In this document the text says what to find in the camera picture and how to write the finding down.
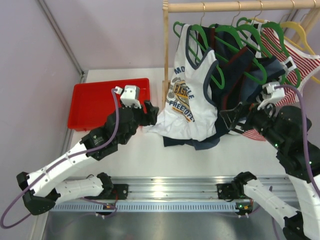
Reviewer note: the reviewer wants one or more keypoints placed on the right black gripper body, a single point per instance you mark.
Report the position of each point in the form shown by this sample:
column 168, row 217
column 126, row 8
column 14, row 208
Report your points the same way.
column 251, row 118

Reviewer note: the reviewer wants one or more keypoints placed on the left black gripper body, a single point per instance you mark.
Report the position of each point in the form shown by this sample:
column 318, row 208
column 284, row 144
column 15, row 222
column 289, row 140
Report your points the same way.
column 144, row 114

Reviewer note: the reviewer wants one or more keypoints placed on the white printed tank top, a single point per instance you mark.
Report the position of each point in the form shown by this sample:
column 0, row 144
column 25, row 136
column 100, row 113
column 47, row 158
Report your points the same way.
column 189, row 113

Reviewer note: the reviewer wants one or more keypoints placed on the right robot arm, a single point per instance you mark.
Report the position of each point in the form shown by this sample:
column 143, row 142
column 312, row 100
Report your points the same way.
column 287, row 131

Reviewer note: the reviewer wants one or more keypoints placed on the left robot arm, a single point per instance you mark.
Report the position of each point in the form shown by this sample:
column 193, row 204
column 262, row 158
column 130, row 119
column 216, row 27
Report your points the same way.
column 49, row 186

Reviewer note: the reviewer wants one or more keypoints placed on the green hanger with navy top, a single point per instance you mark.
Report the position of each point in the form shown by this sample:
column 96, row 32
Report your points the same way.
column 235, row 43

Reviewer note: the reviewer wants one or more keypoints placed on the navy maroon-trimmed tank top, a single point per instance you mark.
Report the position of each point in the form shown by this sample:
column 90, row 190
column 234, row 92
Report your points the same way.
column 233, row 66

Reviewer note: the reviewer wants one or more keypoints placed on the black white striped tank top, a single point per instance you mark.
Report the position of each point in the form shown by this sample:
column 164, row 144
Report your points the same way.
column 251, row 91

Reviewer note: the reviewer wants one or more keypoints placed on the red white striped tank top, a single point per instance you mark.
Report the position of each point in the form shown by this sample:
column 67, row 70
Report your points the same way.
column 289, row 99

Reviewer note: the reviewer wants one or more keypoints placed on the green hanger with blue top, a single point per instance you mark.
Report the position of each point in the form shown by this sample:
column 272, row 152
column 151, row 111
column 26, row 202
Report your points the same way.
column 251, row 22

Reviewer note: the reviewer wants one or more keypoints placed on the green hanger with striped top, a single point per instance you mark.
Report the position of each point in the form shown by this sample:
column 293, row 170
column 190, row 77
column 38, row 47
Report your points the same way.
column 274, row 35

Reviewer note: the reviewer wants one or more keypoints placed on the yellow hanger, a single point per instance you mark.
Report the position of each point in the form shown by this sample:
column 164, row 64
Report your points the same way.
column 297, row 28

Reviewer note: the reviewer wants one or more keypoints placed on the red plastic tray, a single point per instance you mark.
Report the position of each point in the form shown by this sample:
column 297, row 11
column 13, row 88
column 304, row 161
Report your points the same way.
column 92, row 102

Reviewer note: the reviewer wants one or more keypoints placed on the wooden clothes rack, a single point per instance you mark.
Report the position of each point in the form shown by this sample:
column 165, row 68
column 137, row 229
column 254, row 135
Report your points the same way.
column 308, row 21

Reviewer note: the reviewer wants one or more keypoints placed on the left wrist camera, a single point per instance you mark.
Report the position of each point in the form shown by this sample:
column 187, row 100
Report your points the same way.
column 129, row 96

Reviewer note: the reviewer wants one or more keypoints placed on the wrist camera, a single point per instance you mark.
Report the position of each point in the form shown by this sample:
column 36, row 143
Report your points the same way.
column 271, row 93
column 129, row 96

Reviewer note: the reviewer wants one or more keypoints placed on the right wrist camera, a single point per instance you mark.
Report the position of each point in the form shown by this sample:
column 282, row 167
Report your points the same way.
column 271, row 93

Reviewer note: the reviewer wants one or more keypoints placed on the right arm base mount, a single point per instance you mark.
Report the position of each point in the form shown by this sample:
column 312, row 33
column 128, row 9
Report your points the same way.
column 228, row 193

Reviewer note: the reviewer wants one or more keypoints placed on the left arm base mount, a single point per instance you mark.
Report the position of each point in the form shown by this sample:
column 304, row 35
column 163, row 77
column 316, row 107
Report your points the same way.
column 118, row 192

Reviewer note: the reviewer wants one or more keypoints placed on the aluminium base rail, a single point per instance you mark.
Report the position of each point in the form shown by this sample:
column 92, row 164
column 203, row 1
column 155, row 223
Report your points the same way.
column 161, row 194

